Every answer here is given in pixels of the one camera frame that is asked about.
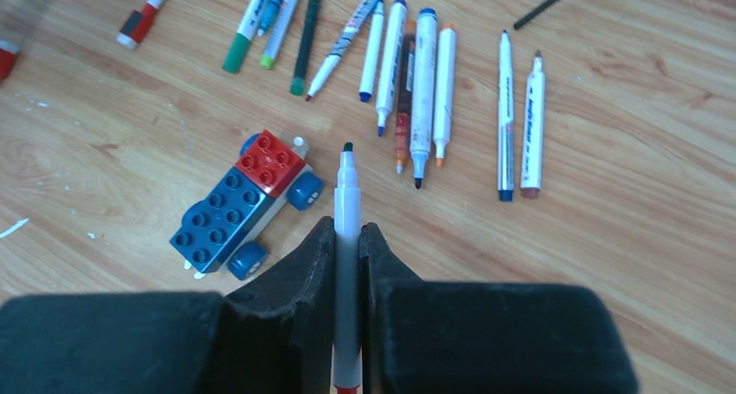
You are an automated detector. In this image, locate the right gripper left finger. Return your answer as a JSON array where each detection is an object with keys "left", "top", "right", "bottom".
[{"left": 220, "top": 216, "right": 335, "bottom": 393}]

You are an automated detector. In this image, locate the orange red cap marker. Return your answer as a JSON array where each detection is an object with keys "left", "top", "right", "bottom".
[{"left": 395, "top": 19, "right": 417, "bottom": 174}]

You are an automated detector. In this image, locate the clear cap grey pen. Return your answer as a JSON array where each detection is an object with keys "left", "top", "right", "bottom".
[{"left": 257, "top": 0, "right": 283, "bottom": 36}]

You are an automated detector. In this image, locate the brown cap marker horizontal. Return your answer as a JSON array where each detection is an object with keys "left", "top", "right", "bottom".
[{"left": 520, "top": 50, "right": 546, "bottom": 199}]

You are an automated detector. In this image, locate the dark green cap pen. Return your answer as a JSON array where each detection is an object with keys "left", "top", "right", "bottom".
[{"left": 290, "top": 0, "right": 321, "bottom": 95}]

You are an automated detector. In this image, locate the green cap marker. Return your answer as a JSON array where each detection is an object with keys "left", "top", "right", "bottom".
[
  {"left": 222, "top": 0, "right": 268, "bottom": 74},
  {"left": 260, "top": 0, "right": 299, "bottom": 69}
]

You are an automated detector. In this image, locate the blue red toy robot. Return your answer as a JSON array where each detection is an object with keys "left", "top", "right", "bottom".
[{"left": 170, "top": 130, "right": 324, "bottom": 280}]

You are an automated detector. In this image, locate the white paper scrap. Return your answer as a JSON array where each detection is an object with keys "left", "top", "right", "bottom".
[{"left": 0, "top": 218, "right": 30, "bottom": 239}]

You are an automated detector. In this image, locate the black microphone tripod stand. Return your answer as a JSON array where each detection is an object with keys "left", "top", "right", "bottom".
[{"left": 513, "top": 0, "right": 560, "bottom": 30}]

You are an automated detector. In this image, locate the purple tip white marker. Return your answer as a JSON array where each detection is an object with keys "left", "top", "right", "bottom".
[{"left": 375, "top": 0, "right": 407, "bottom": 137}]

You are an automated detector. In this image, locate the navy cap marker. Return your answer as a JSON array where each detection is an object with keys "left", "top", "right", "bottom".
[
  {"left": 497, "top": 30, "right": 515, "bottom": 202},
  {"left": 358, "top": 0, "right": 384, "bottom": 102}
]

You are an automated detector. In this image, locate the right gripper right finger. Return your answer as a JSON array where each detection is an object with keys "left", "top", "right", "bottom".
[{"left": 358, "top": 222, "right": 422, "bottom": 393}]

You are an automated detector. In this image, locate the purple cap marker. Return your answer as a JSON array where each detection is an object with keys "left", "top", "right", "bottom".
[{"left": 306, "top": 0, "right": 378, "bottom": 102}]

